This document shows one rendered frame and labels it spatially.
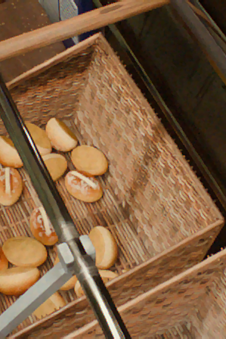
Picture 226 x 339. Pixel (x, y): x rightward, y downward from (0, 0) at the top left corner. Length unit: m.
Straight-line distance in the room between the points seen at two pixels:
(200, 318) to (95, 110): 0.55
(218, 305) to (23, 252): 0.43
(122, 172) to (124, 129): 0.11
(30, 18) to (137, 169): 0.68
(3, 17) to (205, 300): 1.03
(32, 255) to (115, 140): 0.33
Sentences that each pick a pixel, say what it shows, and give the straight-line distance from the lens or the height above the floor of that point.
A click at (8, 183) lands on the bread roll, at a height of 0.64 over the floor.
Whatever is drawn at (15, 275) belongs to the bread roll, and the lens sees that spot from 1.58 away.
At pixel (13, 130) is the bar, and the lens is 1.12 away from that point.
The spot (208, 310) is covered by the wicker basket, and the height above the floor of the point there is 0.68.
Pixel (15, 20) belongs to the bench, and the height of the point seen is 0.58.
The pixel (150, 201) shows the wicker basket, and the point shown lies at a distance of 1.62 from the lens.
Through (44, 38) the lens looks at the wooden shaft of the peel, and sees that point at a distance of 1.20.
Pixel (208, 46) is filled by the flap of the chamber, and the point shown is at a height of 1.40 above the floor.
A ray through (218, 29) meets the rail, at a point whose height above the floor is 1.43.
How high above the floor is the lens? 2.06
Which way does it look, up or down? 55 degrees down
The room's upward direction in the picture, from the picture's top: 1 degrees counter-clockwise
